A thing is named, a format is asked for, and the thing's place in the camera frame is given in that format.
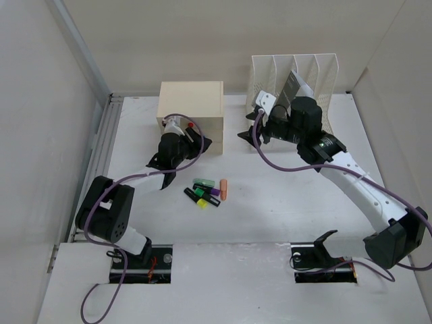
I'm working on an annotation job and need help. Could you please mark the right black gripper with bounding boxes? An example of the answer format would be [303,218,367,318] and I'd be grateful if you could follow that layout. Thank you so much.
[236,109,304,149]

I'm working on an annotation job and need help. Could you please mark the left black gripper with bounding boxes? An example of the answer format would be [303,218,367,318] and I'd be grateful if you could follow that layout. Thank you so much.
[172,128,210,168]

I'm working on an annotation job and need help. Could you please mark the orange highlighter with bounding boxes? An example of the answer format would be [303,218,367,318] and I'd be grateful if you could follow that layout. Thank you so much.
[219,179,227,201]

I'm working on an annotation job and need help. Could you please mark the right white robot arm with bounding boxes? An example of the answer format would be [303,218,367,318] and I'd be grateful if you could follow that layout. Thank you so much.
[238,91,431,269]

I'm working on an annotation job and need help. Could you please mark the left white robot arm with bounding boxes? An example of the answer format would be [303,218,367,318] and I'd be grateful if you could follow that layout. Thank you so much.
[75,127,212,268]

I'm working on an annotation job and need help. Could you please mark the bottom drawer red knob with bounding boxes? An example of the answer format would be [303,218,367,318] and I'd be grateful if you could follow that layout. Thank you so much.
[205,142,223,155]

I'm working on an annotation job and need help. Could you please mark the cream drawer cabinet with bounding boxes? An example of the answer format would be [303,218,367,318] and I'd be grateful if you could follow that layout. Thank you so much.
[156,80,225,156]

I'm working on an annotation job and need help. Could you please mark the mint green highlighter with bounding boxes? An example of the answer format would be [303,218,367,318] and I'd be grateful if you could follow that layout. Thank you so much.
[192,178,215,188]

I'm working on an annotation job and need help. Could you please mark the purple capped black highlighter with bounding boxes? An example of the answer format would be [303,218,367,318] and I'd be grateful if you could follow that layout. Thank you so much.
[193,184,221,196]

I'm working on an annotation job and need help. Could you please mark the green capped black highlighter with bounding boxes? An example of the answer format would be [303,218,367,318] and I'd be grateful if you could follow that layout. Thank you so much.
[184,188,202,204]

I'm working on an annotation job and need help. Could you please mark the black marker pen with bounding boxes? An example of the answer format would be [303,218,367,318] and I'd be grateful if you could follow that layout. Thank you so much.
[201,194,221,207]

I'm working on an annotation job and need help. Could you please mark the dark grey booklet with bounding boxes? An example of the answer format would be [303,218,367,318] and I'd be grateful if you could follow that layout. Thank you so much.
[275,70,314,109]

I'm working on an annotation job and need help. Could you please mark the yellow highlighter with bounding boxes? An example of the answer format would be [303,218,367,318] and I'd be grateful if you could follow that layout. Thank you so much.
[196,199,208,209]

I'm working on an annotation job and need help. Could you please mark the white mesh file organizer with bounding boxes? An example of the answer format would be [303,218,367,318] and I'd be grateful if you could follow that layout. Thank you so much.
[246,53,339,134]

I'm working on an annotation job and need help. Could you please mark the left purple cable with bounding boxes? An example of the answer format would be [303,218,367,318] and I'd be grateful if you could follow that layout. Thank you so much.
[80,113,205,324]

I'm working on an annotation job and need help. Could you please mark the purple cable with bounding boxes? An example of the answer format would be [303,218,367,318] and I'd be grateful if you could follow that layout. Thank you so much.
[251,109,432,283]
[80,113,205,324]

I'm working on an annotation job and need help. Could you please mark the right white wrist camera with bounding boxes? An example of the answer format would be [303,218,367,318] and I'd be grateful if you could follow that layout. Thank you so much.
[255,90,277,116]

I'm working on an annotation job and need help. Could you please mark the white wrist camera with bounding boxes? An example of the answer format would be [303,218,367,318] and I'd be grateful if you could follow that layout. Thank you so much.
[255,90,277,116]
[161,116,184,136]

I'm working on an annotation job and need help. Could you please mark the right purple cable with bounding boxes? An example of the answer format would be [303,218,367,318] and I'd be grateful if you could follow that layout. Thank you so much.
[251,109,432,283]

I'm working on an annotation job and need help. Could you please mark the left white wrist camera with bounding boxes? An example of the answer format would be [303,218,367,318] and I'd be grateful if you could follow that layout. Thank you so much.
[161,116,184,136]

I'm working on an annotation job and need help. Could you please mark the aluminium rail frame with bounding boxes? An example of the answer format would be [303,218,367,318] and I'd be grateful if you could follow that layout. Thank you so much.
[65,94,124,243]

